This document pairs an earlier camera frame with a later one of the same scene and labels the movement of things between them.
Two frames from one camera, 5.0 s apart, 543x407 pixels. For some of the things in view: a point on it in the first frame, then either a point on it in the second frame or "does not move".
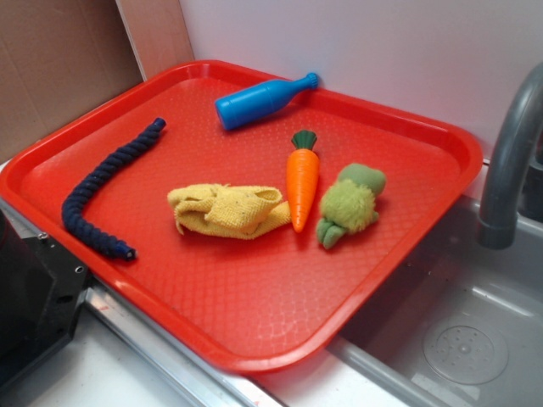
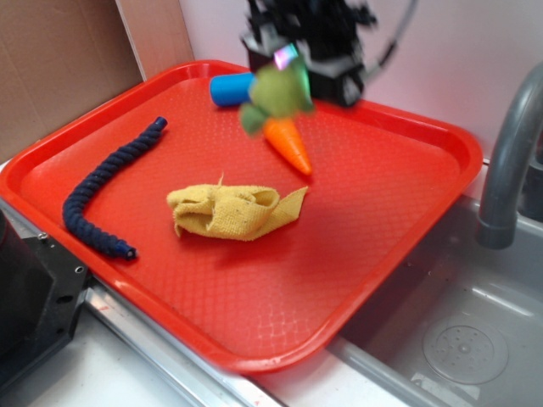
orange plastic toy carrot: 303,175 to 281,134
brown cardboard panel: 58,58 does not move
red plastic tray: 228,214 does not move
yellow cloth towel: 227,211 does not move
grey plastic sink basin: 456,324 does not move
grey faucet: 498,222 does not move
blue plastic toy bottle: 236,109 to 232,89
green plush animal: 348,203 to 282,94
